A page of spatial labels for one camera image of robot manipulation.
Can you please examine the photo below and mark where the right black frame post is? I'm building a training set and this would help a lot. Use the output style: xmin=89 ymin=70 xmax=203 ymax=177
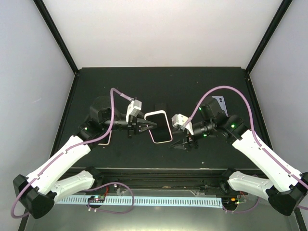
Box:
xmin=245 ymin=0 xmax=293 ymax=74

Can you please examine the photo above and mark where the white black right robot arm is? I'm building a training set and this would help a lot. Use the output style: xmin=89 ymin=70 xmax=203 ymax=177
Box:
xmin=171 ymin=97 xmax=308 ymax=216

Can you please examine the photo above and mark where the left black frame post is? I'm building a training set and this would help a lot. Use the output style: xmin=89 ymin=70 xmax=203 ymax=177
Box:
xmin=33 ymin=0 xmax=79 ymax=74

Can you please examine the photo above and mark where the pink phone case with ring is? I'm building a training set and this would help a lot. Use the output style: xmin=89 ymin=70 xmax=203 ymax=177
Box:
xmin=144 ymin=110 xmax=173 ymax=144

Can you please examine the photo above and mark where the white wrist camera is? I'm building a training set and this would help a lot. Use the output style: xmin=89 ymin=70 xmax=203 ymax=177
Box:
xmin=171 ymin=114 xmax=194 ymax=135
xmin=126 ymin=99 xmax=142 ymax=123

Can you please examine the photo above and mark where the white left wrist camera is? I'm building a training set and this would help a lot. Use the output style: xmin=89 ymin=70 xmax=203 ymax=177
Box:
xmin=126 ymin=99 xmax=142 ymax=123

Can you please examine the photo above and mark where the black frame post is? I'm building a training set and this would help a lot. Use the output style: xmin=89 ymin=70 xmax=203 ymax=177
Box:
xmin=245 ymin=0 xmax=293 ymax=74
xmin=33 ymin=0 xmax=79 ymax=74

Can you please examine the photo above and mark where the light blue slotted cable duct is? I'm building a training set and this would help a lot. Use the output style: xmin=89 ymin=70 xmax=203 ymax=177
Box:
xmin=58 ymin=195 xmax=223 ymax=208

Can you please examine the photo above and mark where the small circuit board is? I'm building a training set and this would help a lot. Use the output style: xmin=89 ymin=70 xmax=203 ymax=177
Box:
xmin=88 ymin=195 xmax=105 ymax=203

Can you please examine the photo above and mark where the lilac phone case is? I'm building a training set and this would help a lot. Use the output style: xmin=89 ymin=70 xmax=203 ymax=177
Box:
xmin=212 ymin=96 xmax=228 ymax=116

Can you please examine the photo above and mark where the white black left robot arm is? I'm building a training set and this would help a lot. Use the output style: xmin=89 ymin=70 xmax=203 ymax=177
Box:
xmin=13 ymin=96 xmax=157 ymax=219

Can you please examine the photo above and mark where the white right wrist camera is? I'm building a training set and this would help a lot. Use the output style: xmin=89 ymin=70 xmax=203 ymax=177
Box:
xmin=171 ymin=114 xmax=194 ymax=135

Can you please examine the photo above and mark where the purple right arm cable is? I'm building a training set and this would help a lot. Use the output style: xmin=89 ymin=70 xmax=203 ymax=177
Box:
xmin=184 ymin=85 xmax=308 ymax=210

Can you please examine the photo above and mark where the gold rimmed phone case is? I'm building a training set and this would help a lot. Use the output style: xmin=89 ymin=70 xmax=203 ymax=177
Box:
xmin=98 ymin=132 xmax=112 ymax=146

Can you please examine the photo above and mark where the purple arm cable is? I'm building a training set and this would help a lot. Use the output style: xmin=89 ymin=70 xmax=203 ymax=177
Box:
xmin=184 ymin=85 xmax=308 ymax=210
xmin=11 ymin=88 xmax=134 ymax=218

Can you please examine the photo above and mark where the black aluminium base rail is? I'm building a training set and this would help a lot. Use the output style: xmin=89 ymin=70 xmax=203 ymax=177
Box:
xmin=85 ymin=167 xmax=235 ymax=194

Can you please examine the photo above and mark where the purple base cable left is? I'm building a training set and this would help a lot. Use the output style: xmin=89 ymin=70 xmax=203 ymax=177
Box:
xmin=83 ymin=181 xmax=134 ymax=215

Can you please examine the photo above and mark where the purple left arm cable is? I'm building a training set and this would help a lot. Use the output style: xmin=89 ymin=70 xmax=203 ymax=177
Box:
xmin=11 ymin=88 xmax=134 ymax=218

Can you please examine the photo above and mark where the black phone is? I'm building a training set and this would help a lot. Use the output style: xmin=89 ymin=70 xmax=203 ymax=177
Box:
xmin=154 ymin=103 xmax=167 ymax=112

